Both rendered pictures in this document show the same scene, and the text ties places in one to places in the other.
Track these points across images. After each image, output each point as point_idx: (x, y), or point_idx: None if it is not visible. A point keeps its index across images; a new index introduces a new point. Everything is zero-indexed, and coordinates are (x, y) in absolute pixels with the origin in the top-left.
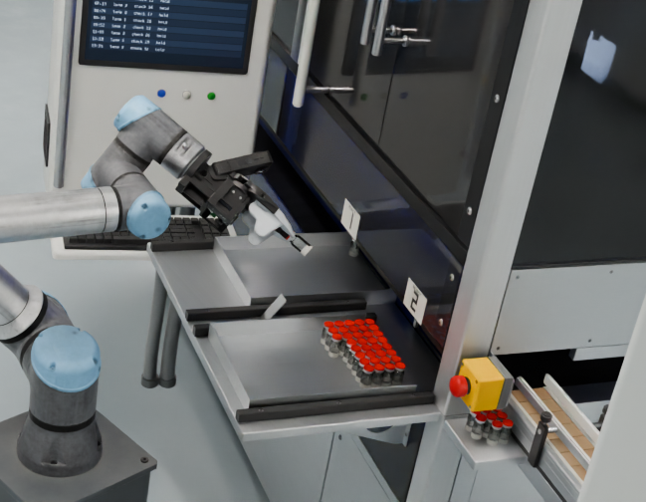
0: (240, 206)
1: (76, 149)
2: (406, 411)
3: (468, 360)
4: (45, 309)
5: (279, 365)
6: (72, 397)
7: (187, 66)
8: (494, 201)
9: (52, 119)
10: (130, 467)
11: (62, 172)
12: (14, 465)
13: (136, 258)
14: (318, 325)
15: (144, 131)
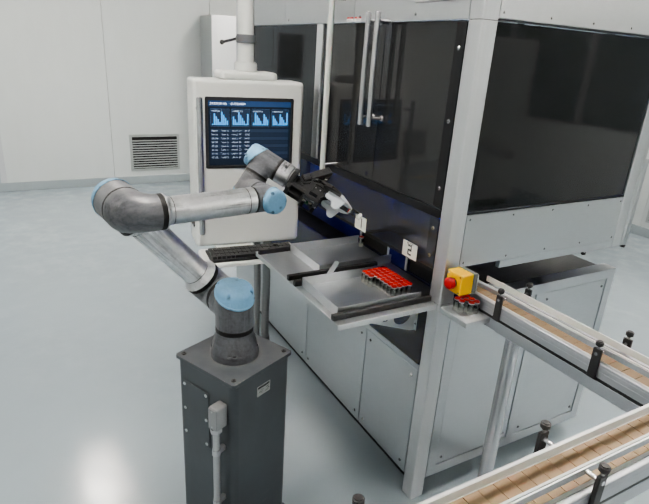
0: (321, 194)
1: None
2: (419, 306)
3: (451, 269)
4: (217, 271)
5: (344, 293)
6: (241, 315)
7: None
8: (455, 176)
9: None
10: (277, 355)
11: (204, 226)
12: (211, 363)
13: (249, 264)
14: (357, 274)
15: (262, 160)
